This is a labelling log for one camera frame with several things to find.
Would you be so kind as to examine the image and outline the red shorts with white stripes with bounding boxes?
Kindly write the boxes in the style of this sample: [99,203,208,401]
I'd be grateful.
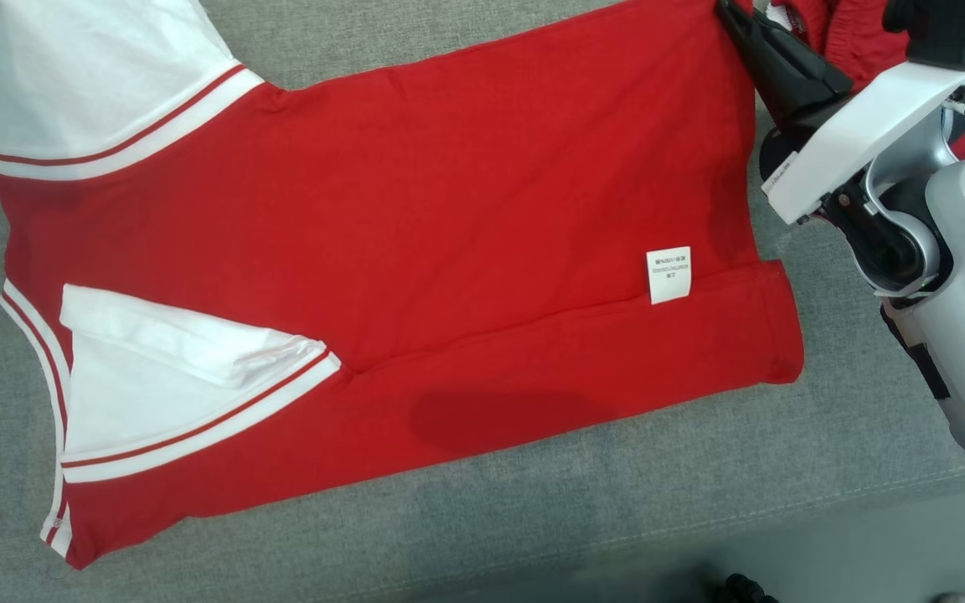
[763,0,965,173]

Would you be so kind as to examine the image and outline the grey fabric sofa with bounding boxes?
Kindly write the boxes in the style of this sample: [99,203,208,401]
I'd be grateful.
[0,0,965,603]

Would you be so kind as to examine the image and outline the red shirt with white sleeves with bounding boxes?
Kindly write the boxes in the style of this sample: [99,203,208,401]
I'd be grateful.
[0,0,805,571]

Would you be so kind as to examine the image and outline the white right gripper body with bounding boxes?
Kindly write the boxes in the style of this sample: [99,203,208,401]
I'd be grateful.
[759,59,965,225]

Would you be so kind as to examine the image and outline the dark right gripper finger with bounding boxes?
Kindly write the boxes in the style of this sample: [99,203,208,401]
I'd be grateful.
[737,3,854,106]
[716,0,820,128]

